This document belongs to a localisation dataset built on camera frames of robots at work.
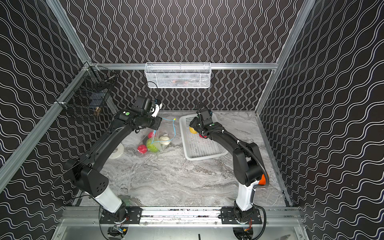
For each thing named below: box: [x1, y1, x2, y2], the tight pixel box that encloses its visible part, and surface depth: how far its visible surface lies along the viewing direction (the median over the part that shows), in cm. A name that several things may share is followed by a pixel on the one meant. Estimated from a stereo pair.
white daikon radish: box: [159, 136, 171, 145], surface depth 89 cm
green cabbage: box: [146, 138, 159, 153], surface depth 94 cm
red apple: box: [137, 144, 148, 154], surface depth 96 cm
